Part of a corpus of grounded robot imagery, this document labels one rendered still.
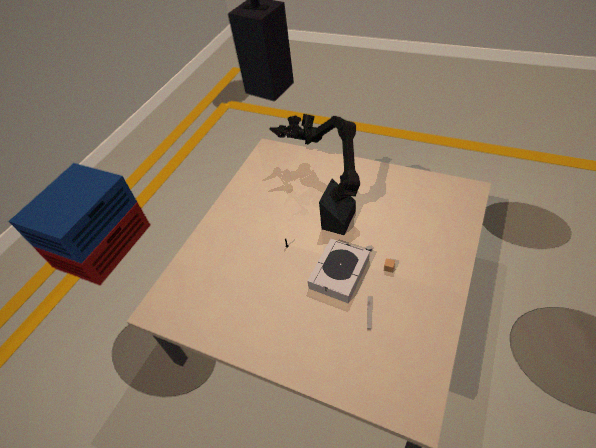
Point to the small orange-brown cube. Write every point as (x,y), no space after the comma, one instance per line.
(389,265)

